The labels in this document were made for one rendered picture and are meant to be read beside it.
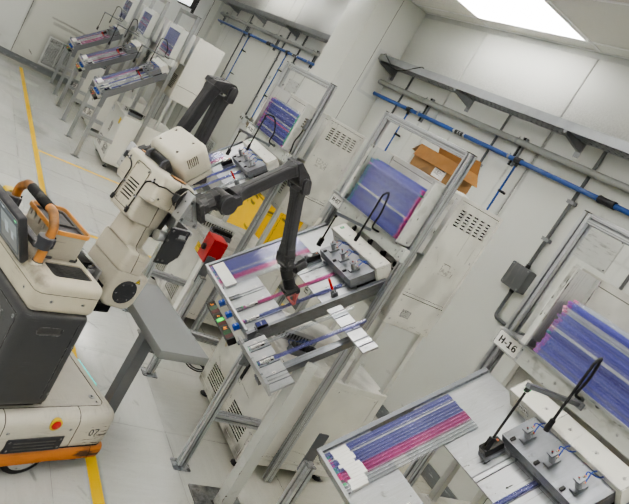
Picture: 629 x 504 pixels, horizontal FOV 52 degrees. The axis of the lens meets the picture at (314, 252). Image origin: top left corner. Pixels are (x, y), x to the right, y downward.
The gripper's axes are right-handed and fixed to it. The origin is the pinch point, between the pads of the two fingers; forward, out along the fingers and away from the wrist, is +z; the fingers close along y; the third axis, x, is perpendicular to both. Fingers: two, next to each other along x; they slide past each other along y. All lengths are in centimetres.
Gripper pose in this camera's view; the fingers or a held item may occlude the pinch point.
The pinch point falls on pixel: (293, 302)
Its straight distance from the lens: 299.3
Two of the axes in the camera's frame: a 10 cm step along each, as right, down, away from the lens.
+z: 1.5, 8.5, 5.1
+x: -9.0, 3.3, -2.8
